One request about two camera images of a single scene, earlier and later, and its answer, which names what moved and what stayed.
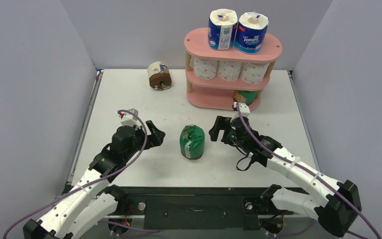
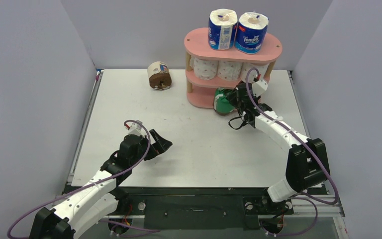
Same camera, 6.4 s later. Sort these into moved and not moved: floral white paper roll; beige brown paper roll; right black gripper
Moved: right black gripper
Not moved: beige brown paper roll; floral white paper roll
